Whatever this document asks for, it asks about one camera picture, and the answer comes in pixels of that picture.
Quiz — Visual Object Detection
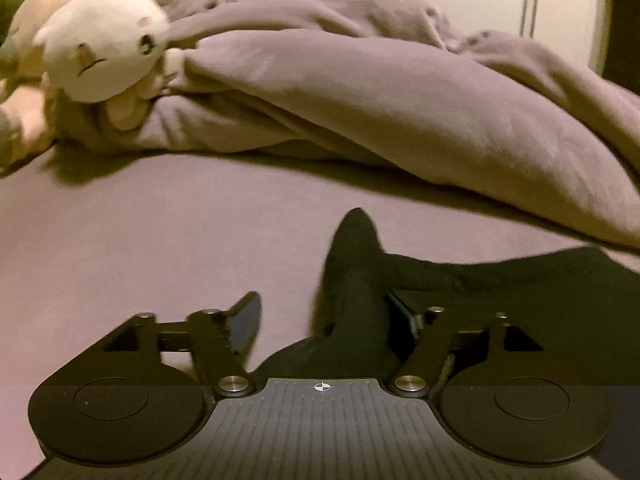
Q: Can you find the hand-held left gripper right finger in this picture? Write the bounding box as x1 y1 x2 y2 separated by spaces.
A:
385 287 546 401

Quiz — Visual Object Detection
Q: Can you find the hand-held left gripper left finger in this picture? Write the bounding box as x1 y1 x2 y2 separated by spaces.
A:
102 291 263 401

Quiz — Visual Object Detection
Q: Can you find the black zip jacket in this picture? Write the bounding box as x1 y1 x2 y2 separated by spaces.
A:
250 207 640 386

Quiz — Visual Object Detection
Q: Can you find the purple duvet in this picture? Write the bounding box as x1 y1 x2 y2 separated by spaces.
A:
135 0 640 251

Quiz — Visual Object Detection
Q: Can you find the large beige plush toy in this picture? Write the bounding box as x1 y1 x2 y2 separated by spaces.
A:
0 0 86 171

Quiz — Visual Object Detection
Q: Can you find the white plush toy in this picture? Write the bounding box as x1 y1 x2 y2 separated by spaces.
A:
32 0 183 131

